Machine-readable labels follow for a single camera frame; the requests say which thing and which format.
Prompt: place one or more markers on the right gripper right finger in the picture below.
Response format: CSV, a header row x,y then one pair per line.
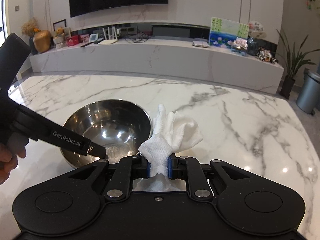
x,y
189,170

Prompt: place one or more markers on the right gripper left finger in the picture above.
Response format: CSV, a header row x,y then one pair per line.
x,y
123,175

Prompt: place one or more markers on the white paper towel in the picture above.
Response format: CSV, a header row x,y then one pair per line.
x,y
172,133

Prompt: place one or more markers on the stainless steel blue bowl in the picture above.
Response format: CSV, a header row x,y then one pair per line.
x,y
119,126

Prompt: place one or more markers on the person's left hand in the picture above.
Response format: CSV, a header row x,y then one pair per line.
x,y
10,152

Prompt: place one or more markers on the golden vase with dried flowers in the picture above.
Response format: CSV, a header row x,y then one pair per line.
x,y
39,40

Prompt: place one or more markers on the plush toy in white pot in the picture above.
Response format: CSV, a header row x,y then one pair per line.
x,y
59,38

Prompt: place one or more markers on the red gift box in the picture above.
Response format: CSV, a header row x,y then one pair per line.
x,y
73,40

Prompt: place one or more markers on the white marble tv bench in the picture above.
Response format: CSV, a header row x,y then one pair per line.
x,y
171,58

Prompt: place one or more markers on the small white display clock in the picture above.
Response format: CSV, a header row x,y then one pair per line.
x,y
93,37

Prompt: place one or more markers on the white wifi router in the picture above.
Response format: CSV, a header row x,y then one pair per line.
x,y
110,36

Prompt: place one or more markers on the black and white cow toy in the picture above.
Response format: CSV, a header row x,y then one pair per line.
x,y
266,56

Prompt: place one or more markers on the lotus pond painting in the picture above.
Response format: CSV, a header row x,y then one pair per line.
x,y
224,32

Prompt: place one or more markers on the grey round trash bin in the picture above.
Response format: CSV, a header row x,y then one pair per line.
x,y
309,93

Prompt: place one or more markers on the potted green leafy plant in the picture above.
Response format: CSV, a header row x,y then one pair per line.
x,y
294,60

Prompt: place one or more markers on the round paper fan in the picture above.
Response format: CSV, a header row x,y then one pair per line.
x,y
256,30

